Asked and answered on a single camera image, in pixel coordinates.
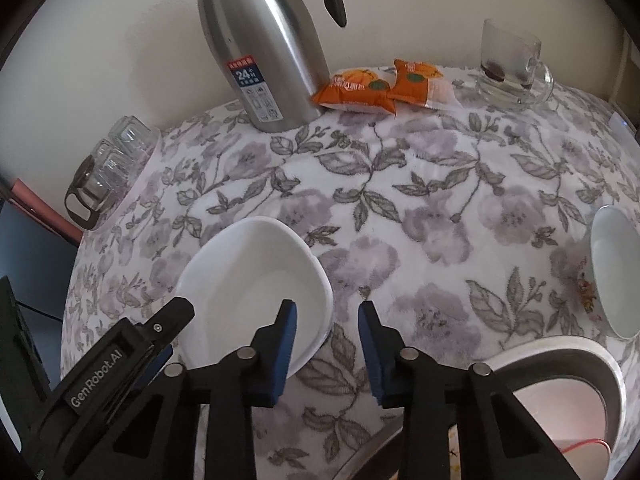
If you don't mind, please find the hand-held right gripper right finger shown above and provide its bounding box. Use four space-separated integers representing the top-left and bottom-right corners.
358 301 561 480

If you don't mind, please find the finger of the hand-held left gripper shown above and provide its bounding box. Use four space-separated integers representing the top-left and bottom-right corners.
145 296 195 372

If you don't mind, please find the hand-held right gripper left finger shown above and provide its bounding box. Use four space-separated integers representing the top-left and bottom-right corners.
65 300 298 480

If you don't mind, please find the plain white dish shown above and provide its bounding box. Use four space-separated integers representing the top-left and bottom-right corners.
175 216 335 376

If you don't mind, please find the white bowl with floral print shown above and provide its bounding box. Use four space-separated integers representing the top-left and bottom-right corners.
577 204 640 341

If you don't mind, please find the stainless steel plate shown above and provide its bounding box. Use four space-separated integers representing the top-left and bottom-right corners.
336 417 406 480

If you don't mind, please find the blue panel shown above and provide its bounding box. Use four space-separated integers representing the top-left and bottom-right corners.
0 195 78 391

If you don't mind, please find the pink strip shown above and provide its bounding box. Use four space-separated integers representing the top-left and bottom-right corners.
10 177 83 246

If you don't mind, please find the holder with drinking glasses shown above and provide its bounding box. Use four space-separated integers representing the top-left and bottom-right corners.
64 115 162 228

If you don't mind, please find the orange snack packet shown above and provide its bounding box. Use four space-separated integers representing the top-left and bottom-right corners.
387 59 463 110
311 67 398 117

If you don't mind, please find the stainless steel thermos jug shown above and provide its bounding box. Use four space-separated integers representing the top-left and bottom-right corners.
182 0 348 133

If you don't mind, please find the glass mug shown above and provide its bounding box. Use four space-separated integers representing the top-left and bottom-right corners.
474 18 555 111

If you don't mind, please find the white power strip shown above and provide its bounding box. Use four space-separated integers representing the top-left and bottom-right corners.
611 110 636 148

